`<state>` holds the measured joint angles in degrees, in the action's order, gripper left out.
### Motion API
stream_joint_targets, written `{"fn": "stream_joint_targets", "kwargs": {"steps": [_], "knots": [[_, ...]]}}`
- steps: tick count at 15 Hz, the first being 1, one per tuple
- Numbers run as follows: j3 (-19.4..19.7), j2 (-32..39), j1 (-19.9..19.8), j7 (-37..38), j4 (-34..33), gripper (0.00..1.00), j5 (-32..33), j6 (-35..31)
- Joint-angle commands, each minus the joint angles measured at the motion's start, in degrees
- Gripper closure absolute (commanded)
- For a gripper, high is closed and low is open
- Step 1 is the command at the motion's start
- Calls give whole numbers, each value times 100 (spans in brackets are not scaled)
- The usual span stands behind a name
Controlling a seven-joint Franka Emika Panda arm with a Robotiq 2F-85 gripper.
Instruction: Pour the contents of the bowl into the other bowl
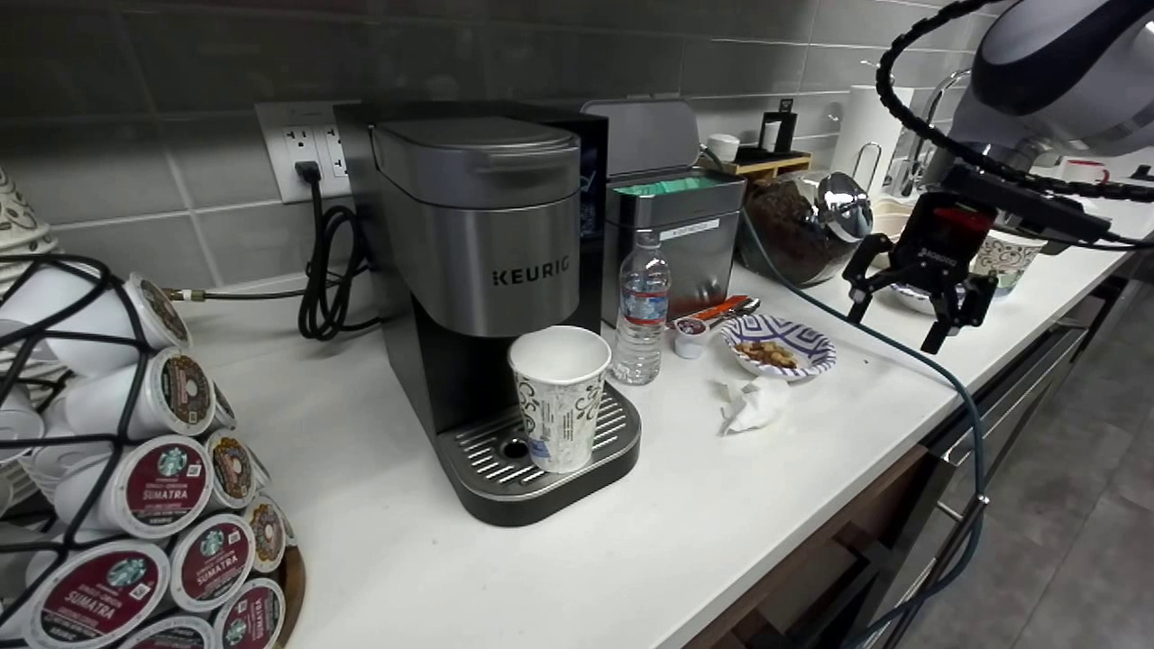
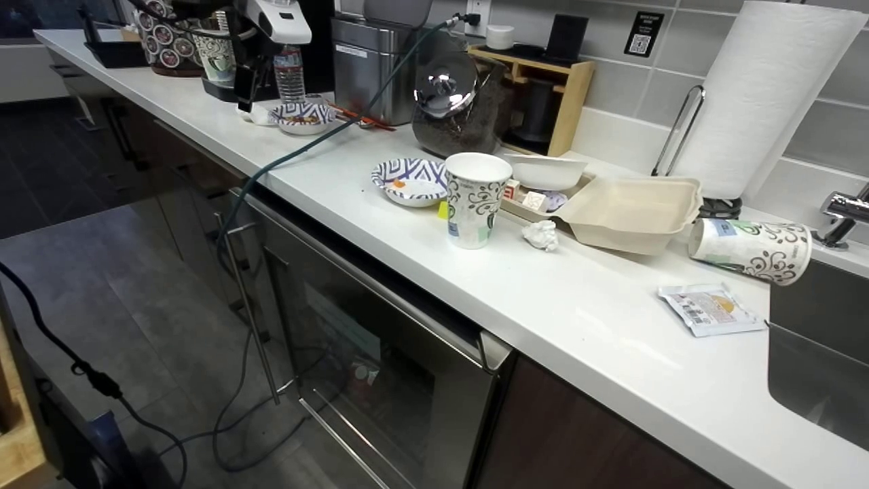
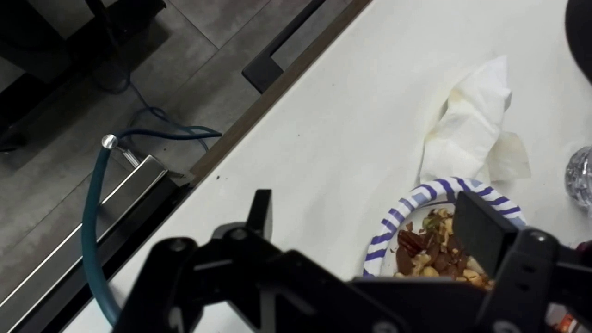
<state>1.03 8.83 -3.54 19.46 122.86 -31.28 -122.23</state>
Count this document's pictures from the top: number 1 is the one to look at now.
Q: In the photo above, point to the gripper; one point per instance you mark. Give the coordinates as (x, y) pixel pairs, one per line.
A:
(942, 257)

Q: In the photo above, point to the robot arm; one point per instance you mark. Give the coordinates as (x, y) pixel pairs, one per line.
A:
(1082, 90)

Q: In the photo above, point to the blue patterned paper bowl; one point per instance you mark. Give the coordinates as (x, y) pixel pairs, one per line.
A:
(912, 299)

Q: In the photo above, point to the blue patterned bowl with nuts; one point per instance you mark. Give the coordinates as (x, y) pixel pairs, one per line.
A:
(780, 347)

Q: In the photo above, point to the sink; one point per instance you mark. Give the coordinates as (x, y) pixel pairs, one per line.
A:
(892, 218)

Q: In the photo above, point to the patterned paper cup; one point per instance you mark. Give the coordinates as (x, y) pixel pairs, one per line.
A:
(1008, 260)
(561, 406)

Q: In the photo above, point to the glass jar of coffee beans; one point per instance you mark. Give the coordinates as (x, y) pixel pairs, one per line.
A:
(789, 239)

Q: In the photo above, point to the drawer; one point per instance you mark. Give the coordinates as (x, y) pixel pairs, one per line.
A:
(1019, 397)

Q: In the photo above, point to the chrome tap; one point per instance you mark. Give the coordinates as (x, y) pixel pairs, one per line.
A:
(924, 126)

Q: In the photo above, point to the paper towel roll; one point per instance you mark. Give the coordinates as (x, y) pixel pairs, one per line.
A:
(865, 122)

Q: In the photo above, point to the metal spoon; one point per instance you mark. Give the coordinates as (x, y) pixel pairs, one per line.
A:
(745, 309)

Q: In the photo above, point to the wooden tray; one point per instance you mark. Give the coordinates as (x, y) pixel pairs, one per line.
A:
(771, 164)

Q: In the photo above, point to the white and red mug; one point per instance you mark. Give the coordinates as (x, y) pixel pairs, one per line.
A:
(1085, 171)

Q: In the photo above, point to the orange packet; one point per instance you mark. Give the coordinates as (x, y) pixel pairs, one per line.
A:
(718, 311)

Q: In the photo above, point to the crumpled white napkin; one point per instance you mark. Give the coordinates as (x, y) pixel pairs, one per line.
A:
(753, 406)

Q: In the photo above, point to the black holder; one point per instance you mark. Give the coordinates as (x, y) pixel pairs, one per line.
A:
(780, 131)

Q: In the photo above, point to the small coffee pod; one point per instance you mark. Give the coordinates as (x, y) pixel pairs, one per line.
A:
(691, 341)

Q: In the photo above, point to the small white cup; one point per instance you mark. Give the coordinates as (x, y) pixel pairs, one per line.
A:
(722, 147)

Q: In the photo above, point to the metal bin with lid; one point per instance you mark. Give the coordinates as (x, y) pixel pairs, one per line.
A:
(672, 243)

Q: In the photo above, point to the clear plastic water bottle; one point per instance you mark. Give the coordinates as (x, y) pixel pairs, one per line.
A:
(641, 315)

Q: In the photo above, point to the silver and black coffee machine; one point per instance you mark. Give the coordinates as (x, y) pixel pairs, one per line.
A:
(478, 243)

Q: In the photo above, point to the coffee pod brown lid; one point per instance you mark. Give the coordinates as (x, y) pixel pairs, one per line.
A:
(176, 395)
(108, 324)
(232, 469)
(267, 534)

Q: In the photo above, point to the coffee pod red lid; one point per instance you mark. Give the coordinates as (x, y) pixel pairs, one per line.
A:
(95, 597)
(171, 636)
(250, 617)
(213, 562)
(158, 487)

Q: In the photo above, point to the stack of paper cups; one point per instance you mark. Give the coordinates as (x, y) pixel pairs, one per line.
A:
(18, 221)

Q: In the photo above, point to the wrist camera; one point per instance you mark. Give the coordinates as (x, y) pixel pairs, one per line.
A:
(1023, 203)

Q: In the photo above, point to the white wall socket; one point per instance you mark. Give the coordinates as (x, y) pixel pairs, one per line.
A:
(279, 144)

